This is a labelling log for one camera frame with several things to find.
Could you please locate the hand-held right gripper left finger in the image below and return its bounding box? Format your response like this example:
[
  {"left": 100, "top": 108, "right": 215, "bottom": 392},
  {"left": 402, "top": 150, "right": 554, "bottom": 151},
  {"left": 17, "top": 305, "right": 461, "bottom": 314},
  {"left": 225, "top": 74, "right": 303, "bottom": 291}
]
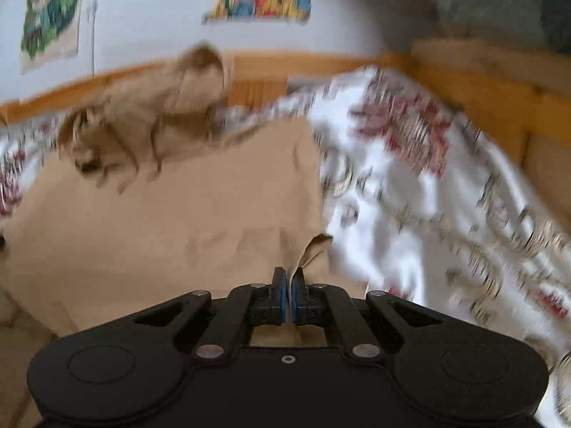
[{"left": 132, "top": 267, "right": 288, "bottom": 365}]

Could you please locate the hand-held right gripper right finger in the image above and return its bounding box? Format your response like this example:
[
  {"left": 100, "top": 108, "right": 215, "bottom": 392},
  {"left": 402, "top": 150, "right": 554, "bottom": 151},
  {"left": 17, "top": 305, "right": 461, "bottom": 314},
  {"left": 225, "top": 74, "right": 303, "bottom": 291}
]
[{"left": 291, "top": 267, "right": 449, "bottom": 363}]

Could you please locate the tan pillow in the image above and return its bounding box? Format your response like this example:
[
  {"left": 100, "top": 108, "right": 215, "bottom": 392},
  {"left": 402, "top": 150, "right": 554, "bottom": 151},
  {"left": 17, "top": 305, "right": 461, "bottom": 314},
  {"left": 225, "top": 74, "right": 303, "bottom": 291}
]
[{"left": 4, "top": 42, "right": 334, "bottom": 353}]

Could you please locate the plastic bag of clothes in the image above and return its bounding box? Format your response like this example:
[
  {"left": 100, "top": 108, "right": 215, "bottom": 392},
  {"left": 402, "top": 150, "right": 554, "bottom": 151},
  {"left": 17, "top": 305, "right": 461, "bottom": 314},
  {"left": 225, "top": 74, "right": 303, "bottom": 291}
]
[{"left": 429, "top": 0, "right": 571, "bottom": 54}]

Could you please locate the floral printed bedspread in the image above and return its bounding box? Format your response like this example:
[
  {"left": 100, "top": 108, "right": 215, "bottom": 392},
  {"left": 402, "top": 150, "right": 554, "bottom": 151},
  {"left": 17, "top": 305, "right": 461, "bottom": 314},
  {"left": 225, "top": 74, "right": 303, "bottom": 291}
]
[{"left": 0, "top": 65, "right": 571, "bottom": 428}]

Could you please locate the wooden bed headboard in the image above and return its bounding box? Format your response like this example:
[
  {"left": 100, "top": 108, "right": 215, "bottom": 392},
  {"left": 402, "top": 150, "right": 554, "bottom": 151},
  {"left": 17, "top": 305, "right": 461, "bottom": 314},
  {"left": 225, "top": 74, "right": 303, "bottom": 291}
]
[{"left": 0, "top": 39, "right": 571, "bottom": 181}]

